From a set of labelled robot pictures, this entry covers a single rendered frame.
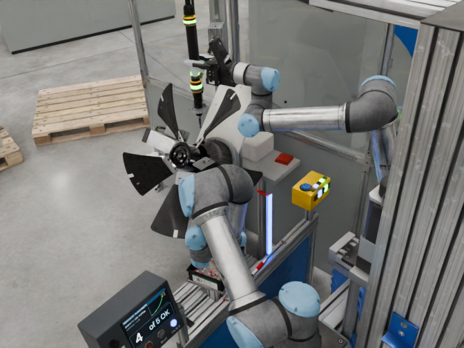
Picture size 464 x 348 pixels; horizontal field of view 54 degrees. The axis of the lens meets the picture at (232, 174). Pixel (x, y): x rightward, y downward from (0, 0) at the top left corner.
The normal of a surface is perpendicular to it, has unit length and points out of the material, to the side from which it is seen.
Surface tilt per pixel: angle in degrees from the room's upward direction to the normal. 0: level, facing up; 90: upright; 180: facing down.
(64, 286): 0
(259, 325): 34
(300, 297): 7
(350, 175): 90
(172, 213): 51
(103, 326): 15
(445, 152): 90
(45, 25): 90
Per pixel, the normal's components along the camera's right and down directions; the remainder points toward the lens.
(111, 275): -0.05, -0.80
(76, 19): 0.51, 0.49
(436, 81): -0.73, 0.44
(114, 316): -0.24, -0.87
